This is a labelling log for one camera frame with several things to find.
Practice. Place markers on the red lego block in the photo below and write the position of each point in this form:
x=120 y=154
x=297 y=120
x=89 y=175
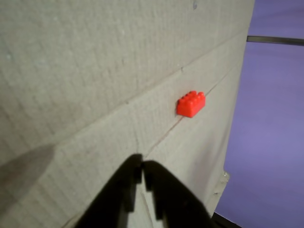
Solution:
x=191 y=105

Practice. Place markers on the thin black bar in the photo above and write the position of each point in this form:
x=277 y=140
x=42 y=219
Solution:
x=275 y=40

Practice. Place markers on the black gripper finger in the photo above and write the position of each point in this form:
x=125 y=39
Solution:
x=111 y=197
x=173 y=197

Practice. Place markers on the beige cardboard sheet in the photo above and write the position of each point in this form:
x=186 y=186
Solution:
x=95 y=78

